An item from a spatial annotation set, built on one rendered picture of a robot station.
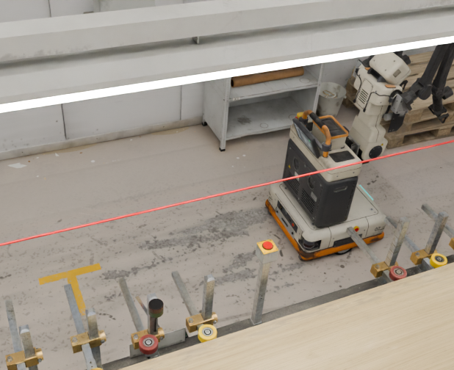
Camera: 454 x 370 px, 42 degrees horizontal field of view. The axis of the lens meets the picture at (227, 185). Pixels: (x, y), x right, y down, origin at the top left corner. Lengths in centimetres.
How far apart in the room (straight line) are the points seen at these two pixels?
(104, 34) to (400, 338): 195
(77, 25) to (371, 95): 275
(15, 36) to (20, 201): 347
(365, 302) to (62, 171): 286
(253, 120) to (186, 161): 75
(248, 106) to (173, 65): 411
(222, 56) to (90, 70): 31
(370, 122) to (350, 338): 170
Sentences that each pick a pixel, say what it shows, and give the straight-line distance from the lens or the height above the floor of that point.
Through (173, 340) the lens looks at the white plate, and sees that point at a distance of 281.
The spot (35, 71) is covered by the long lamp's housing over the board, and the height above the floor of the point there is 238.
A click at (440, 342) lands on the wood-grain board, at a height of 90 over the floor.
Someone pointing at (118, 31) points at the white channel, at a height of 244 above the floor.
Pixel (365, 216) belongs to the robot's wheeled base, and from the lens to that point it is 426.
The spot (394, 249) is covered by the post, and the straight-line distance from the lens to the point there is 306.
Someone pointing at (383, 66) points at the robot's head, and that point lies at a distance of 384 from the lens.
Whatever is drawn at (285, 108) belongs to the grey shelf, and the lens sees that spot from 552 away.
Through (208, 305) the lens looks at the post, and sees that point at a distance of 264.
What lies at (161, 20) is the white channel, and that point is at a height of 246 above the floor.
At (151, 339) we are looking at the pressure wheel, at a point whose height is 91.
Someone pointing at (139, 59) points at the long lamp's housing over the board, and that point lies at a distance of 136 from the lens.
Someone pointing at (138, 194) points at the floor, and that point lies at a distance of 464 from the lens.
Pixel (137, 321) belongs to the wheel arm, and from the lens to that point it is 272.
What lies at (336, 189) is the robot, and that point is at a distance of 388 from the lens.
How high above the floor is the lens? 301
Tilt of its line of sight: 39 degrees down
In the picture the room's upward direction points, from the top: 5 degrees clockwise
